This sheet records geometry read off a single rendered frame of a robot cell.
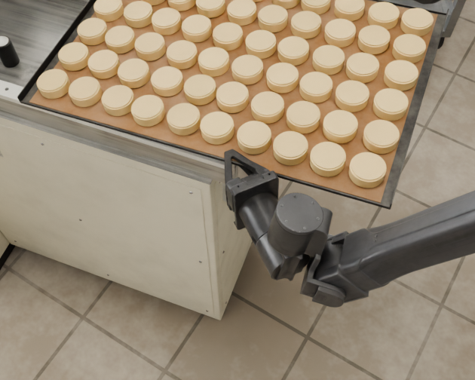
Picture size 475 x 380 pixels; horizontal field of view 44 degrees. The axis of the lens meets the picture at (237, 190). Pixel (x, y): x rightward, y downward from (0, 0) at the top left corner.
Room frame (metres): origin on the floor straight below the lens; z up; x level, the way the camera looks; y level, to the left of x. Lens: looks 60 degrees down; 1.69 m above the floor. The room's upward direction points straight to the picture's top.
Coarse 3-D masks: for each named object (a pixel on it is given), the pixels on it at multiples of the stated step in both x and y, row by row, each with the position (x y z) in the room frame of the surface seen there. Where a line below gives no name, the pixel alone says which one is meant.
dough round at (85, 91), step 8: (80, 80) 0.62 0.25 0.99; (88, 80) 0.62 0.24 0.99; (96, 80) 0.62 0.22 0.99; (72, 88) 0.60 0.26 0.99; (80, 88) 0.60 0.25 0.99; (88, 88) 0.60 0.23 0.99; (96, 88) 0.60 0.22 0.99; (72, 96) 0.59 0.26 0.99; (80, 96) 0.59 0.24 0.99; (88, 96) 0.58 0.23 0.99; (96, 96) 0.59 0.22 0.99; (80, 104) 0.58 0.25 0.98; (88, 104) 0.58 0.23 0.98
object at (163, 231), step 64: (0, 0) 0.97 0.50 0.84; (0, 64) 0.79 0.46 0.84; (0, 128) 0.66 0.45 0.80; (0, 192) 0.71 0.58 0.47; (64, 192) 0.64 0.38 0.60; (128, 192) 0.58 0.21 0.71; (192, 192) 0.53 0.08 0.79; (64, 256) 0.68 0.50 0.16; (128, 256) 0.60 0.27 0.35; (192, 256) 0.53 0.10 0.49
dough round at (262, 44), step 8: (256, 32) 0.71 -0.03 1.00; (264, 32) 0.71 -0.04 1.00; (248, 40) 0.69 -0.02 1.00; (256, 40) 0.69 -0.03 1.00; (264, 40) 0.69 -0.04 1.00; (272, 40) 0.69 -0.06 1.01; (248, 48) 0.68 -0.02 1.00; (256, 48) 0.67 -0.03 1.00; (264, 48) 0.67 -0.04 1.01; (272, 48) 0.67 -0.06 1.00; (256, 56) 0.67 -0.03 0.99; (264, 56) 0.67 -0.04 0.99
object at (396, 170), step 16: (96, 0) 0.83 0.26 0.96; (368, 0) 0.80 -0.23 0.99; (80, 16) 0.78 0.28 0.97; (432, 32) 0.71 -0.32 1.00; (432, 48) 0.67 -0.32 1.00; (48, 64) 0.68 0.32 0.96; (432, 64) 0.63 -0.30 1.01; (32, 80) 0.63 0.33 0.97; (32, 96) 0.61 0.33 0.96; (416, 96) 0.58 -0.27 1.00; (64, 112) 0.57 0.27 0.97; (416, 112) 0.54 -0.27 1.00; (112, 128) 0.53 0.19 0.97; (400, 144) 0.49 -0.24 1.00; (224, 160) 0.47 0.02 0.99; (400, 160) 0.46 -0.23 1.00; (288, 176) 0.44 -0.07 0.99; (336, 192) 0.41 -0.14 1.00; (384, 192) 0.40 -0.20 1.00
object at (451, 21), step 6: (456, 0) 1.59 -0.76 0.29; (462, 0) 1.59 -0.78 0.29; (456, 6) 1.59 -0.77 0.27; (462, 6) 1.59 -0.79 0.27; (456, 12) 1.59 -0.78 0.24; (450, 18) 1.59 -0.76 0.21; (456, 18) 1.59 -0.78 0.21; (450, 24) 1.59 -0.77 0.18; (444, 30) 1.59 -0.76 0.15; (450, 30) 1.59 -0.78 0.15; (444, 36) 1.59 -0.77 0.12; (450, 36) 1.59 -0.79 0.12
